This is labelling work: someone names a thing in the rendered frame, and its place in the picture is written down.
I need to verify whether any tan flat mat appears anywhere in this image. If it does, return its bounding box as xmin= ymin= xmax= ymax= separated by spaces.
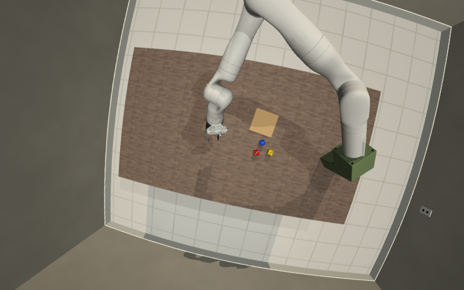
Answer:
xmin=250 ymin=108 xmax=279 ymax=137

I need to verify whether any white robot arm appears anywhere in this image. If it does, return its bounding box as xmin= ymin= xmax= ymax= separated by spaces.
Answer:
xmin=203 ymin=0 xmax=370 ymax=158

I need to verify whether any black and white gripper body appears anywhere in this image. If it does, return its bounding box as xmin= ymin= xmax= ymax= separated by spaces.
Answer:
xmin=206 ymin=114 xmax=228 ymax=135

